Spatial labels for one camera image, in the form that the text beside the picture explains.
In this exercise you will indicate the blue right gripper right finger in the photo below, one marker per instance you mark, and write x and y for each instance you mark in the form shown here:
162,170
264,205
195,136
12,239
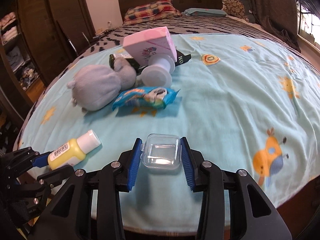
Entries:
186,156

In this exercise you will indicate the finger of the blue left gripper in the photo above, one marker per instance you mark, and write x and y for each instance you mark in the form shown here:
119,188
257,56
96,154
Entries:
40,160
56,177

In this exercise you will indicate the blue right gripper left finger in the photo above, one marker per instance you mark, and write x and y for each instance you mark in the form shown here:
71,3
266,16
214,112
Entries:
134,163

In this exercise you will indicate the clear plastic small box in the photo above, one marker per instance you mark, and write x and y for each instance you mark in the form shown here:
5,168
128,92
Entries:
161,151

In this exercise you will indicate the yellow bottle white cap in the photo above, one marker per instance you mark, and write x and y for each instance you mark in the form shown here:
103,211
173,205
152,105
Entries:
73,151

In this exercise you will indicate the blue snack packet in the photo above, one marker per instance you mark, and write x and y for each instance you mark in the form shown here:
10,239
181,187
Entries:
152,97

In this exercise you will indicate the light blue cartoon sheet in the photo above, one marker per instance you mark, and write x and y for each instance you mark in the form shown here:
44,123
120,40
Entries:
237,97

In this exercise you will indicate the white plastic cup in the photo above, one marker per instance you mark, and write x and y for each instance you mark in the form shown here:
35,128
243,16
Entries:
156,76

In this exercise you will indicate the grey plush toy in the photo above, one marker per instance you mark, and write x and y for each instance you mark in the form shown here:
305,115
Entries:
95,86

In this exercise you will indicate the dark green black box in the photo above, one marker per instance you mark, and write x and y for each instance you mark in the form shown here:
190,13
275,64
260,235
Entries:
162,60

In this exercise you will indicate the pink cardboard box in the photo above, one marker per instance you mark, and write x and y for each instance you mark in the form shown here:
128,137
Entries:
142,45

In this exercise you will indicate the dark wooden wardrobe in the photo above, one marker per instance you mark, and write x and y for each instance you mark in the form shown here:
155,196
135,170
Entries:
52,33

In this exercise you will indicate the teal flat pillow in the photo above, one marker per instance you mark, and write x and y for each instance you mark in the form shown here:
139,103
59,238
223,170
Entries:
204,12

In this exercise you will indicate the plaid red blue pillow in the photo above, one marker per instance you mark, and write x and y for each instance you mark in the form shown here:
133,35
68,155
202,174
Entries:
153,11

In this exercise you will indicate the brown patterned cushion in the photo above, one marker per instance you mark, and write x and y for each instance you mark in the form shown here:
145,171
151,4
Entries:
240,9

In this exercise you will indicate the dark brown curtain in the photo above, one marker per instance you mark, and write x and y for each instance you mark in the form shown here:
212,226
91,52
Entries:
278,17

